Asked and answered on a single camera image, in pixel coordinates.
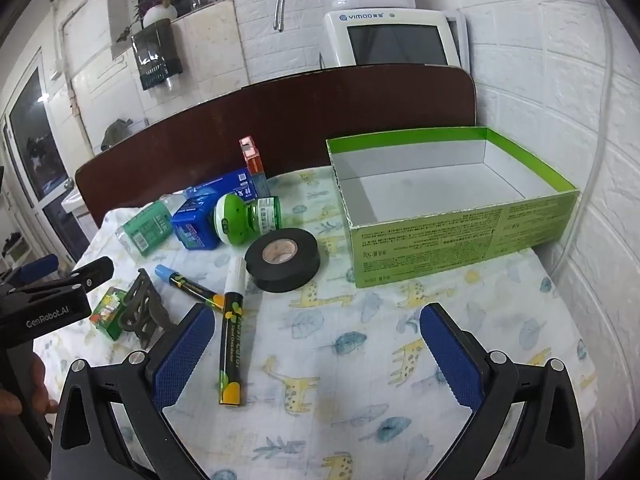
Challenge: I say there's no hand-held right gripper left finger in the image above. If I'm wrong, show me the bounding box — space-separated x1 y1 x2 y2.
50 304 215 480

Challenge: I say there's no white Yimoo monitor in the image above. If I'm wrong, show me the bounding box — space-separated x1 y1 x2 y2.
322 9 463 68

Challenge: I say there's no green white round container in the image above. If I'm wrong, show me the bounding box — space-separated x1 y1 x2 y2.
212 193 258 248

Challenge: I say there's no glass door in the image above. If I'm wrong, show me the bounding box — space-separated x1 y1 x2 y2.
5 50 91 261

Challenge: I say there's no dark metal bracket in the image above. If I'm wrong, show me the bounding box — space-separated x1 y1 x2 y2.
119 269 176 351

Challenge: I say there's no grey green cloth bundle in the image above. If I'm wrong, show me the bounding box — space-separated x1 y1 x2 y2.
99 117 135 153

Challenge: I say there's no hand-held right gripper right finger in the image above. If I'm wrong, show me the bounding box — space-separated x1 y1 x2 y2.
421 302 586 480

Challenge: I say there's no potted plant white pot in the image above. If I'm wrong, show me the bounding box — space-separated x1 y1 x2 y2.
116 0 185 43

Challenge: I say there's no black tape roll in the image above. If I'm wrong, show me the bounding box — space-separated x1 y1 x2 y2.
244 228 321 293

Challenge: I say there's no dark translucent wall dispenser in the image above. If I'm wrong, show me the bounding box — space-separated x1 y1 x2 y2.
131 18 183 92

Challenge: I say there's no white cap marker pen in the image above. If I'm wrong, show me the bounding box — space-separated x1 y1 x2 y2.
217 256 248 407

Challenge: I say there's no small red orange box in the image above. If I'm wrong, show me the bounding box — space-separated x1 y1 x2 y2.
239 136 271 201

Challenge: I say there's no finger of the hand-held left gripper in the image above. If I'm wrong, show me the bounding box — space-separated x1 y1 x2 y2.
9 254 60 282
0 256 115 306

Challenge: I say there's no white basin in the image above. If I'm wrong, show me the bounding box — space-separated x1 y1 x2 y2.
61 180 96 218

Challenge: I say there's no white frame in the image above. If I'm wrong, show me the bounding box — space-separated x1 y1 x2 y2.
440 9 473 73

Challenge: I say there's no blue cap marker pen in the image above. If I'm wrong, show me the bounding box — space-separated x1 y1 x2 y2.
154 263 226 313

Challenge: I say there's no green cardboard box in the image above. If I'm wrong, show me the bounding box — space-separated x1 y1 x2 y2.
326 126 581 289

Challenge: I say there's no small green snack packet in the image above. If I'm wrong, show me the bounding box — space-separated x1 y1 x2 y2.
91 287 128 341

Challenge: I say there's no blue plastic candy box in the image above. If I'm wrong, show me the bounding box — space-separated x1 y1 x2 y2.
171 199 223 251

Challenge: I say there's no dark wooden headboard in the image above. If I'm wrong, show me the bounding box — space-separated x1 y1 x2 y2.
75 64 478 228

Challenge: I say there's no green label water bottle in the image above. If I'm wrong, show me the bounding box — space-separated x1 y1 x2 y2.
116 192 193 258

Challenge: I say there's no blue cardboard box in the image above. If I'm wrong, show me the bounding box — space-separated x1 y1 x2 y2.
186 169 259 203

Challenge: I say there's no small green jar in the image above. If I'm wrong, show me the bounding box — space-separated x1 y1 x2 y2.
252 196 283 236

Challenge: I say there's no wall pipe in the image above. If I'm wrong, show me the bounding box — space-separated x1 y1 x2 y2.
50 0 96 156

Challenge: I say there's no beige marble slab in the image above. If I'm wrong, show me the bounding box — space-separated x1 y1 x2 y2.
172 0 251 111

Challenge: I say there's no person's left hand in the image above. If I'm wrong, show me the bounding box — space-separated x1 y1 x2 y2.
0 352 60 417

